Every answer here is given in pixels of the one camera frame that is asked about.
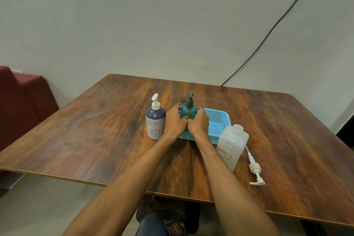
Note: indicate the brown checkered cloth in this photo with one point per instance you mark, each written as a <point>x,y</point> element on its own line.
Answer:
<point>175,229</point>

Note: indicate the person's right hand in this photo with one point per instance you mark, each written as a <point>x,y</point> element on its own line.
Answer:
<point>199,125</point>

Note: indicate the small navy white floral bottle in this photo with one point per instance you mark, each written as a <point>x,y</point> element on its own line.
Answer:
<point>155,125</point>

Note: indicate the person's left leg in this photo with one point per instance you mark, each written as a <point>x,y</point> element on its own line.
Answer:
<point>150,226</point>

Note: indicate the blue plastic basket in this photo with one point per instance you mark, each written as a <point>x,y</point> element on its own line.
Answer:
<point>218,125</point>

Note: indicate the green pump cap yellow tube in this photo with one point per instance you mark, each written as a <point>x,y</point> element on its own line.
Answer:
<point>190,100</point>

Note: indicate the dark red sofa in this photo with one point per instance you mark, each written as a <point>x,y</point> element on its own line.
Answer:
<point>22,103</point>

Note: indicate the large translucent bottle yellow liquid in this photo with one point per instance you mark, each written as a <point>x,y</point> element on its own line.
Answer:
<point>232,144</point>

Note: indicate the person's left hand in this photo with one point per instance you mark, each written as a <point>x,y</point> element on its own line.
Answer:
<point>174,122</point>

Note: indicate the black table support post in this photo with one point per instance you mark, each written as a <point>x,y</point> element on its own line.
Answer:
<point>192,216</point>

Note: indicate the person's right forearm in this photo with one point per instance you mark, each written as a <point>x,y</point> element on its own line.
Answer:
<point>235,191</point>

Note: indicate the small green plastic bottle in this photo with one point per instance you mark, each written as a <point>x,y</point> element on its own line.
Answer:
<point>189,111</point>

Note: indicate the white flat board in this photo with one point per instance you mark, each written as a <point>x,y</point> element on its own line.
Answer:
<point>11,180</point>

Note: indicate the large white pump cap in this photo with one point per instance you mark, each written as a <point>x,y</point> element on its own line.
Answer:
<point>255,170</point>

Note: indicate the small white pump cap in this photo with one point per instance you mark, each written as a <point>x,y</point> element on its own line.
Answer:
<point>155,103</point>

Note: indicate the person's left forearm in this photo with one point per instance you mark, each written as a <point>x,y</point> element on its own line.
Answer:
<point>119,191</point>

